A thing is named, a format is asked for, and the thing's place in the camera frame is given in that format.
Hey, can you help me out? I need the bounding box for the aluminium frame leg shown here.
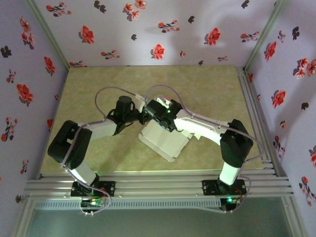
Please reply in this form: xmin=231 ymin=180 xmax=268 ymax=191
xmin=281 ymin=196 xmax=306 ymax=237
xmin=9 ymin=197 xmax=35 ymax=237

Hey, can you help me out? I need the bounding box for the pink and white paper box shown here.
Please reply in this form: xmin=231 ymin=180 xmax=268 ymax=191
xmin=138 ymin=120 xmax=202 ymax=163

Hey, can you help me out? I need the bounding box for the grey slotted cable duct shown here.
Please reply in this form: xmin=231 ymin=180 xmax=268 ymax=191
xmin=33 ymin=198 xmax=222 ymax=210

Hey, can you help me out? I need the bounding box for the long aluminium base rail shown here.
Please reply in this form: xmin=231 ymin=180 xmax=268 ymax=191
xmin=23 ymin=170 xmax=294 ymax=198

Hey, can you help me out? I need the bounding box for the lilac right arm cable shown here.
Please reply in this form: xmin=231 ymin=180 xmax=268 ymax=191
xmin=144 ymin=84 xmax=264 ymax=214

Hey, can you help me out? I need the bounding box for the aluminium corner post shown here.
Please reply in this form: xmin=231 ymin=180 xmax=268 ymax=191
xmin=24 ymin=0 xmax=71 ymax=72
xmin=243 ymin=0 xmax=289 ymax=73

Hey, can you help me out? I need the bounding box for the lilac left arm cable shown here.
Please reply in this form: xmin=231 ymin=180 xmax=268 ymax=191
xmin=61 ymin=86 xmax=145 ymax=218

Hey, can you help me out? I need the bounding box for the aluminium side rail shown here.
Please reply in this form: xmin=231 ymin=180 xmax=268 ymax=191
xmin=234 ymin=66 xmax=288 ymax=178

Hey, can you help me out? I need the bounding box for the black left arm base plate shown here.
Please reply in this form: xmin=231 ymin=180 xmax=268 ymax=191
xmin=71 ymin=181 xmax=117 ymax=198

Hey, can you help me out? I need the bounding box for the lilac arm cable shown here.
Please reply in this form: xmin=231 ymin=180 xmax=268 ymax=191
xmin=61 ymin=86 xmax=145 ymax=218
xmin=144 ymin=84 xmax=264 ymax=214

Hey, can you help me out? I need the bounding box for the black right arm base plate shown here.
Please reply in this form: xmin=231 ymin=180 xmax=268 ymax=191
xmin=201 ymin=179 xmax=247 ymax=196

